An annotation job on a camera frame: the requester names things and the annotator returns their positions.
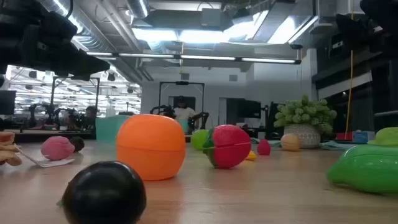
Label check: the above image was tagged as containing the black monitor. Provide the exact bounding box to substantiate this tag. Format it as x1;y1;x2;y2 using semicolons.
226;98;262;119
0;90;17;116

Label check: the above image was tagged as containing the person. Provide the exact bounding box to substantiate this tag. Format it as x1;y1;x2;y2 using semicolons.
170;95;200;131
67;105;98;131

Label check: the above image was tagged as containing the tan toy potato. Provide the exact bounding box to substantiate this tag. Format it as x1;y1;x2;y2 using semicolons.
280;133;301;152

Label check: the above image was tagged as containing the orange toy fruit with seam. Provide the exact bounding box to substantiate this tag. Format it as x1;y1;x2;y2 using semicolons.
115;113;187;182

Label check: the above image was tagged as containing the green apple toy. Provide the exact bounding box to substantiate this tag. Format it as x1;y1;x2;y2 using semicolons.
190;129;210;151

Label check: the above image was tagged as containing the white paper card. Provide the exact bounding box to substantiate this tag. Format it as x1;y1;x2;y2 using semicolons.
15;145;76;169

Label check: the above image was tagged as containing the green plant in white pot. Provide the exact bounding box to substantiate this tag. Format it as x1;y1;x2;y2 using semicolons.
273;94;338;149

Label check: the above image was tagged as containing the small dark toy berry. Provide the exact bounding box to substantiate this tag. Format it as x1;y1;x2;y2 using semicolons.
68;136;85;153

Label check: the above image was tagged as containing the long ceiling light bar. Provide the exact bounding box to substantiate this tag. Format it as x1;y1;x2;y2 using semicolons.
86;51;302;65

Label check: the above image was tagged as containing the pink toy peach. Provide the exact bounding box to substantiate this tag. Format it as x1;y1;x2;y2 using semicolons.
40;136;76;161

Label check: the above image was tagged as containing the teal plastic tupperware container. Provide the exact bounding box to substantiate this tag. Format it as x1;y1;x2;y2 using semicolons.
95;114;190;142

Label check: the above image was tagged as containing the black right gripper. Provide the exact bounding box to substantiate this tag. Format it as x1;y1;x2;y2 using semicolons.
335;0;398;55

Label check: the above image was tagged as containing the yellow cable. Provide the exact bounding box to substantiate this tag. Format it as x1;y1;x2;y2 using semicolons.
344;49;354;141

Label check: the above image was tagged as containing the green toy star fruit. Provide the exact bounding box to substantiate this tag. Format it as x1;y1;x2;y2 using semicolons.
368;126;398;147

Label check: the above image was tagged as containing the background black rig frame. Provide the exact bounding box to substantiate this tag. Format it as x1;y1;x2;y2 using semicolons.
157;80;206;131
49;75;101;125

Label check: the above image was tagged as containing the green toy pea pod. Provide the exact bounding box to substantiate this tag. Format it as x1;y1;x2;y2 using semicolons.
326;144;398;194

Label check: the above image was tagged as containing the small red toy fruit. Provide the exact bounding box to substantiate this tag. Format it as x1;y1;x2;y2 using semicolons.
257;139;272;156

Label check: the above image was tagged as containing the blue box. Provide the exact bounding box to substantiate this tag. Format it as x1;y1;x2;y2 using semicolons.
352;130;376;144

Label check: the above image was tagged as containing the red toy fruit green cap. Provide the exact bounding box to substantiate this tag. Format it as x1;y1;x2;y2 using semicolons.
201;124;252;170

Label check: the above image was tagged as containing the black toy plum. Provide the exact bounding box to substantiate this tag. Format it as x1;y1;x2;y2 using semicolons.
61;161;147;224

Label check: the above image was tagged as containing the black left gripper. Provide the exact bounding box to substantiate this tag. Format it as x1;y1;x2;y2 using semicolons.
0;0;111;82

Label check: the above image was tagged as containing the silver ceiling air duct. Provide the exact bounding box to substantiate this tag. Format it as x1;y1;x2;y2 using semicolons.
126;0;150;19

